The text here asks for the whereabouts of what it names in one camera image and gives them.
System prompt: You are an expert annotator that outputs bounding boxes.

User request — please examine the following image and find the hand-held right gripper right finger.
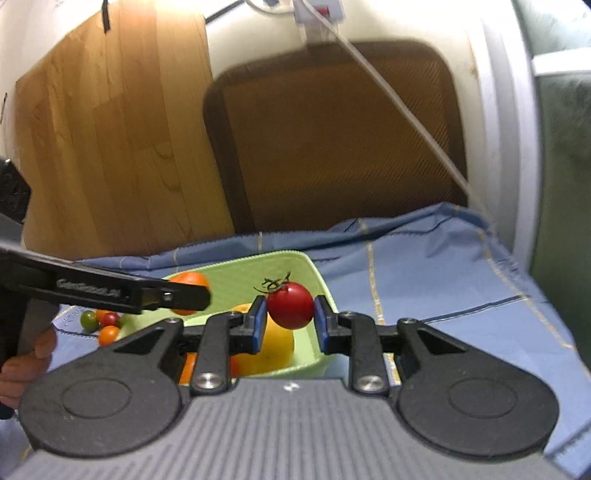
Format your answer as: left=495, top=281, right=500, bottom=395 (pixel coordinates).
left=314, top=295, right=468, bottom=396

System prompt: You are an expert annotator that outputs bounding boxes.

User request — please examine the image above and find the yellow citrus fruit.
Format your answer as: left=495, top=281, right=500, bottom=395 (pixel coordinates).
left=230, top=302, right=295, bottom=377

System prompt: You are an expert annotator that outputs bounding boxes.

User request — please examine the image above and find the white cable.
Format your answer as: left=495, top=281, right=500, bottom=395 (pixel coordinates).
left=245, top=0, right=497, bottom=227

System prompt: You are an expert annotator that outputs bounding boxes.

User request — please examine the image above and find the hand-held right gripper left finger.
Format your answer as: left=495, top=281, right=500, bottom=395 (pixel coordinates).
left=107, top=295, right=269, bottom=396

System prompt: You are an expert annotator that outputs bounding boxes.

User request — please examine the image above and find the wooden board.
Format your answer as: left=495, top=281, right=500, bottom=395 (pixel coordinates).
left=14, top=0, right=237, bottom=261

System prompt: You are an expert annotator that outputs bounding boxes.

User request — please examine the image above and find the red tomato with stem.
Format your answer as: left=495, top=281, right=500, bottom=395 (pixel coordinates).
left=254, top=271, right=315, bottom=330

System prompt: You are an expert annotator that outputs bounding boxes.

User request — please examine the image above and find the white wall socket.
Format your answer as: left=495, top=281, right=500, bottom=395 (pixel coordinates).
left=292, top=0, right=345, bottom=42

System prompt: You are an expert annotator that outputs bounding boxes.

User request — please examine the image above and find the blue checked cloth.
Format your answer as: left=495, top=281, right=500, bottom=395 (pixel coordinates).
left=0, top=201, right=591, bottom=480

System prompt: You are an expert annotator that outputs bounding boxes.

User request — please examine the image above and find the light green plastic basket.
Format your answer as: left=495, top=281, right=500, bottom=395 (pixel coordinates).
left=119, top=250, right=339, bottom=380

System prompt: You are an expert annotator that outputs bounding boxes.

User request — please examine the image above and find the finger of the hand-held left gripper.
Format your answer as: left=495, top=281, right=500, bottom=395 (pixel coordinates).
left=141, top=281, right=212, bottom=313

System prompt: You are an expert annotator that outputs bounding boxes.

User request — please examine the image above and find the green cushion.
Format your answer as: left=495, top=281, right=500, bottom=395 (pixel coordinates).
left=512, top=0, right=591, bottom=352

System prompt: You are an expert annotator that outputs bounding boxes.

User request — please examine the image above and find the person's left hand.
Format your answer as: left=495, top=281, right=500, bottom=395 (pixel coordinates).
left=0, top=324, right=59, bottom=411

